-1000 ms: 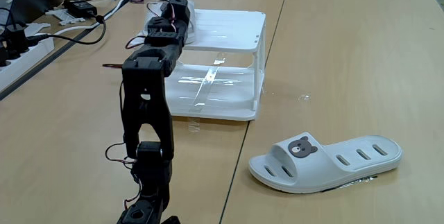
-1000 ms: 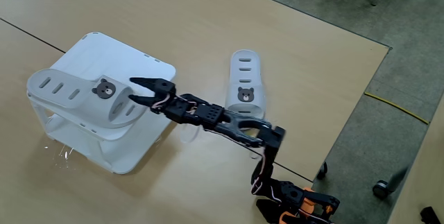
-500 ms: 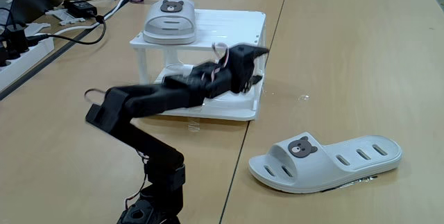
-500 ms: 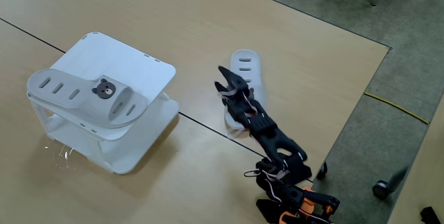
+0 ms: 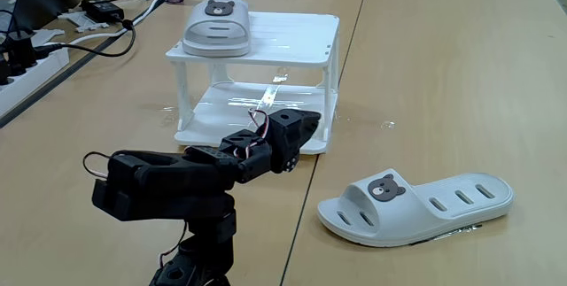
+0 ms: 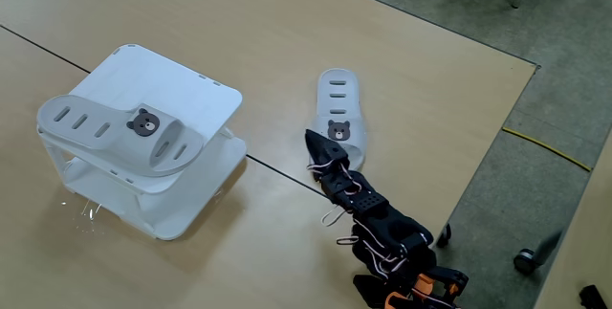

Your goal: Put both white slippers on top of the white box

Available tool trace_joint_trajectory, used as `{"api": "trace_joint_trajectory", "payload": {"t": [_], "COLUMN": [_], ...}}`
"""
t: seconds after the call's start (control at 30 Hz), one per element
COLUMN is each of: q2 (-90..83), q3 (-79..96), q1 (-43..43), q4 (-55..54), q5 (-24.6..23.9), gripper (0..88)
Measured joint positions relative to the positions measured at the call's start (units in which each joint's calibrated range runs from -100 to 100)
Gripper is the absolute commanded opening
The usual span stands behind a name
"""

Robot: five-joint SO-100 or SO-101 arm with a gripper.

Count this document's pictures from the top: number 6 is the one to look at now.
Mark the white bear slipper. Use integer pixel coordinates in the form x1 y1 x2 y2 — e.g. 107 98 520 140
309 68 368 172
36 93 206 179

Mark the white plastic open box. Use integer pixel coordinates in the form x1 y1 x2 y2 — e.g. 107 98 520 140
36 43 249 242

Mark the black table caster wheel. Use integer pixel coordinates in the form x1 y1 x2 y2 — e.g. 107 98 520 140
435 222 453 249

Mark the grey caster wheel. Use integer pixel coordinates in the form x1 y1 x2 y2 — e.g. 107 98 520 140
513 248 537 275

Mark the black chair base leg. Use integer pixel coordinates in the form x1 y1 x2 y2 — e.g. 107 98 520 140
534 230 564 266

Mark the black floor object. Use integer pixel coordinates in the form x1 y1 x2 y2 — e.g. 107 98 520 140
578 284 609 309

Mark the red white wrist servo wire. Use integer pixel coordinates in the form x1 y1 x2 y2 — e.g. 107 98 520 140
319 205 349 229

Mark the yellow floor cable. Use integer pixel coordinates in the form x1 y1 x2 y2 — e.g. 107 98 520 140
500 126 594 173

